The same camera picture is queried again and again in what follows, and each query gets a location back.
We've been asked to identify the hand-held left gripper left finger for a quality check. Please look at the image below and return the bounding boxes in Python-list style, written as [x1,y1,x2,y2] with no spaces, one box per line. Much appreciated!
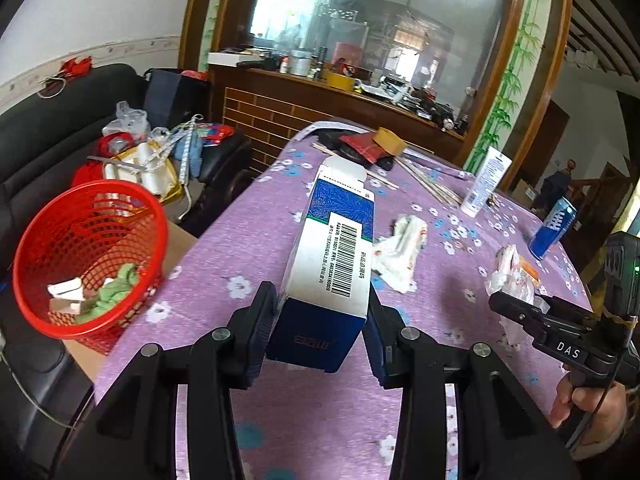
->
[54,280,278,480]

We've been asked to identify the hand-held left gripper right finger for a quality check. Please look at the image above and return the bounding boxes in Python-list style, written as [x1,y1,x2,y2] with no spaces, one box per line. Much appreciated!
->
[362,285,581,480]

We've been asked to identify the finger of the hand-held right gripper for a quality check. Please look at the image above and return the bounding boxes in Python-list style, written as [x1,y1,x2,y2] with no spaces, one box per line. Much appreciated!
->
[532,296,601,327]
[489,290,551,342]

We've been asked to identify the clear bag with orange packet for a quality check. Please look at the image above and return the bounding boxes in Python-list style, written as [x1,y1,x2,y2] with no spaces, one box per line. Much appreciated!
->
[485,244,542,348]

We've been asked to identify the blue and white carton box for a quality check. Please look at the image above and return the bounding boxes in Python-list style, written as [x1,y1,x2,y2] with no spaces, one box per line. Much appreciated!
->
[265,155,377,375]

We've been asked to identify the green cloth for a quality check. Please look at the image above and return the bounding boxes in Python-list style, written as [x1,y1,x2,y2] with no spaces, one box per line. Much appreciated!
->
[75,262,143,318]

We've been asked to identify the white carton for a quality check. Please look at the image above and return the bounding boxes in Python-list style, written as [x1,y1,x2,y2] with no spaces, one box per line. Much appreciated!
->
[47,277,98,313]

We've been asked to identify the red plastic mesh basket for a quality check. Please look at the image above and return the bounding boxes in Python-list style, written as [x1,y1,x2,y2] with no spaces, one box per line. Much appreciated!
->
[12,180,170,356]

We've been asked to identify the person's right hand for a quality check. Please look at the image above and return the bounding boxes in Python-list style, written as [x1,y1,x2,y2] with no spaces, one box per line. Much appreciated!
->
[552,372,631,461]

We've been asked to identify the blue drink can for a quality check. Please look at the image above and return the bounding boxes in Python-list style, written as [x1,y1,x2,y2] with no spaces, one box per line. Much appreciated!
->
[529,196,578,261]

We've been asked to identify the purple floral tablecloth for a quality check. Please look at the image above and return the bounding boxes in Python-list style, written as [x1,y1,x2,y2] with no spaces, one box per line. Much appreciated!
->
[92,117,593,480]

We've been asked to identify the dark blue jacket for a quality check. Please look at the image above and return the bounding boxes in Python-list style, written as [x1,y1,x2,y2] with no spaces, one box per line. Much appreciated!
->
[539,172,576,216]

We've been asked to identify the white squeeze tube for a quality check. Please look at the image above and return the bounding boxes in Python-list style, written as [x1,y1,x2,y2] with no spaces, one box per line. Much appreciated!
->
[460,146,513,218]

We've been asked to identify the bundle of wooden sticks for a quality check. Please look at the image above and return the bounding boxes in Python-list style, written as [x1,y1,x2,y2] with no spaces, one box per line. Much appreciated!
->
[395,156,463,207]

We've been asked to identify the pair of wooden chopsticks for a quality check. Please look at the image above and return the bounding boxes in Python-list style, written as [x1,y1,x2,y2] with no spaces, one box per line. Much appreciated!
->
[312,142,401,191]

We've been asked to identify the blue cloth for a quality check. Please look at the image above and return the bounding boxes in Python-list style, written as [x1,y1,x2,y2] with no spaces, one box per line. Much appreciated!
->
[172,127,206,178]

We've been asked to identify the red and blue printed bag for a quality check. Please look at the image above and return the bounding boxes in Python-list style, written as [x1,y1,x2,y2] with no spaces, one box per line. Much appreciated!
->
[200,122,233,146]

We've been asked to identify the black flat object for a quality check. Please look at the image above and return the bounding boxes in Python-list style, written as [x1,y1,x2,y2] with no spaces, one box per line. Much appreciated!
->
[320,130,401,171]

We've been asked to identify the dark red flat bag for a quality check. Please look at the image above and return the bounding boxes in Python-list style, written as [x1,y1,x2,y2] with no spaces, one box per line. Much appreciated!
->
[339,131,388,165]

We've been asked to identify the yellow box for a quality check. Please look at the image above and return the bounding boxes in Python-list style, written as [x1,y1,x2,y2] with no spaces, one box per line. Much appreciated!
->
[374,126,407,157]

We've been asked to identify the black model car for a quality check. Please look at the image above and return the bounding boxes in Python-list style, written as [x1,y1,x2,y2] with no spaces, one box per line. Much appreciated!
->
[425,100,458,121]

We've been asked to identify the wooden sideboard cabinet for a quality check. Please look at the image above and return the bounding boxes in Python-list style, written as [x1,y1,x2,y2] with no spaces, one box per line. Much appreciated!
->
[207,52,466,176]

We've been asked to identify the clear crumpled plastic bag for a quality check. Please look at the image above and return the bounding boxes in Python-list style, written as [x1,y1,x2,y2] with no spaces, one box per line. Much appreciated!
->
[102,101,151,141]

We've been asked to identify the dark blue bag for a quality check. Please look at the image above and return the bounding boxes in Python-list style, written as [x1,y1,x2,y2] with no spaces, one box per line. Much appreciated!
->
[145,67,211,131]

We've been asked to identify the yellow container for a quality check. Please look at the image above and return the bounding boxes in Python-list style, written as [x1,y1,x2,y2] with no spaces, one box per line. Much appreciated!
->
[325,71,363,92]

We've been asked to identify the metal pot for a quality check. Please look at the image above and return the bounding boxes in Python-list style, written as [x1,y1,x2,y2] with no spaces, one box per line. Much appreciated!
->
[290,49,313,77]

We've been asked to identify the white flat box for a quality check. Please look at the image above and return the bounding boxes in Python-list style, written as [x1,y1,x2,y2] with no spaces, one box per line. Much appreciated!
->
[207,50,261,67]

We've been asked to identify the black leather sofa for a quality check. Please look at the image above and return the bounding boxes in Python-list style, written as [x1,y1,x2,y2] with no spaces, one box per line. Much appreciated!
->
[0,64,253,466]

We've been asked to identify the red tassel ornament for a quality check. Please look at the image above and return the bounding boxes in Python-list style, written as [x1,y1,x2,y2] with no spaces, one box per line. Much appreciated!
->
[37,57,93,98]

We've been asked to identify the green bamboo wall sticker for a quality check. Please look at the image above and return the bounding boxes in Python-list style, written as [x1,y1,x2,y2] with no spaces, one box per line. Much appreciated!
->
[200,0,233,71]
[462,0,553,173]

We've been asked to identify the large wall mirror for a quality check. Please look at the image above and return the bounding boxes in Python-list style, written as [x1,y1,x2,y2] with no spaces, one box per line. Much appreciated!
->
[250,0,516,126]

